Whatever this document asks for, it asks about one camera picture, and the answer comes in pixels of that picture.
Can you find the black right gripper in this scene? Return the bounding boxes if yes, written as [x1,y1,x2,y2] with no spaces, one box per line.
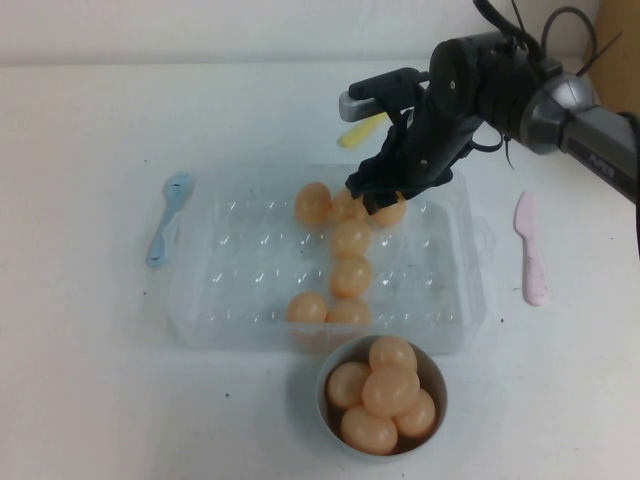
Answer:
[346,94,481,217]

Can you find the clear plastic egg box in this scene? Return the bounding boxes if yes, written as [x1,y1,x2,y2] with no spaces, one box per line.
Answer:
[167,163,489,357]

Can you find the brown cardboard box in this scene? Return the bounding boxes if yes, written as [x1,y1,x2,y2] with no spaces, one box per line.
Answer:
[584,0,640,114]

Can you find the yellow plastic knife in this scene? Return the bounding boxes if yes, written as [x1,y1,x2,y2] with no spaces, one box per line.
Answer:
[338,112,389,149]

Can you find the pink plastic knife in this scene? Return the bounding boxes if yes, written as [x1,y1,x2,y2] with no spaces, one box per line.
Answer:
[513,190,551,307]

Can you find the white round bowl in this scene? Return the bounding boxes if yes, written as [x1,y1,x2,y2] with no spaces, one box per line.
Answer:
[315,334,448,457]

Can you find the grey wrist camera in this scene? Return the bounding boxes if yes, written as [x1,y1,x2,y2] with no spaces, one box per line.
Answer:
[338,90,389,123]

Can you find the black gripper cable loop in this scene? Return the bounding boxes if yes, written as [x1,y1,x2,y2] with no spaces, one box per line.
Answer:
[462,137,503,162]

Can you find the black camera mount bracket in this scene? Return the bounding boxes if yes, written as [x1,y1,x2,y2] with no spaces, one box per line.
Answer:
[348,67,434,126]

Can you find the black hanging cable tie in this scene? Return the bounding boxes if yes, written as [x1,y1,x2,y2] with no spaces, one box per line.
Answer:
[501,132,517,172]

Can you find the black cable bundle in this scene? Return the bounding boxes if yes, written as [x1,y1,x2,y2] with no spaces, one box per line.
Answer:
[472,0,546,51]

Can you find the black upright cable tie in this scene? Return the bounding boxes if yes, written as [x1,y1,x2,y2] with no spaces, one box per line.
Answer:
[574,29,624,79]

